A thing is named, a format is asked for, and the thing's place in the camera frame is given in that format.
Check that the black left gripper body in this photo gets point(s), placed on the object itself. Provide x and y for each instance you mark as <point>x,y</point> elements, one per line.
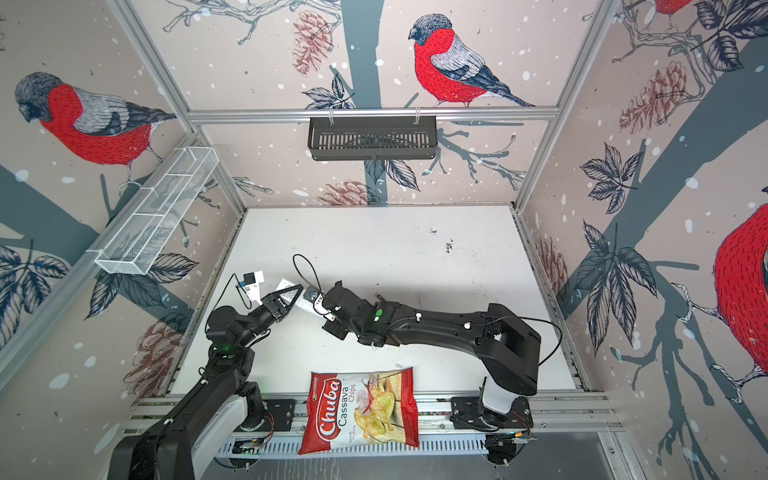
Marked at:
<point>273,312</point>

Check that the white mesh wire basket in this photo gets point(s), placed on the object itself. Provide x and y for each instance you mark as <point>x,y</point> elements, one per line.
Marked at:
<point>141,238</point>

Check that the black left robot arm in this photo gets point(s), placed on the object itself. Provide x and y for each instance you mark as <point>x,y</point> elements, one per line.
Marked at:
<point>186,440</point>

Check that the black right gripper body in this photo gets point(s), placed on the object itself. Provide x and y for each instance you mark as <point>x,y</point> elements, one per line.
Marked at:
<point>340,325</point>

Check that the red Chuba cassava chips bag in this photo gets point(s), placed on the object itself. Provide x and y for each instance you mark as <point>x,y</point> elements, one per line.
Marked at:
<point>360,409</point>

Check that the black hanging wire basket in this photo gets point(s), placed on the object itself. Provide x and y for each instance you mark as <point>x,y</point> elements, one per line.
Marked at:
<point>372,138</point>

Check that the white remote control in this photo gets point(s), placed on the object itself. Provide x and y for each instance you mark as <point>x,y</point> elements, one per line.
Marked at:
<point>286,283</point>

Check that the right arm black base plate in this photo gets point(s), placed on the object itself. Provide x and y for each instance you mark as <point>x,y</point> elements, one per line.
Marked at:
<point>468,412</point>

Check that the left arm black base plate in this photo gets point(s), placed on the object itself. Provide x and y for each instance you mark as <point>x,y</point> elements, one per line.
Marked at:
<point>278,416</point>

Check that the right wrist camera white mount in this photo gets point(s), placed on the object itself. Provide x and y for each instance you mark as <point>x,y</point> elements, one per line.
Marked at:
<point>311,302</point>

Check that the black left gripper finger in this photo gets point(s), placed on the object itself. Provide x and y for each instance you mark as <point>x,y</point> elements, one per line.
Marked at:
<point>273,300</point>
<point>290,296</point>

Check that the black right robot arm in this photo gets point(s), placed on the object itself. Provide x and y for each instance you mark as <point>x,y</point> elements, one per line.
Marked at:
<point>506,345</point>

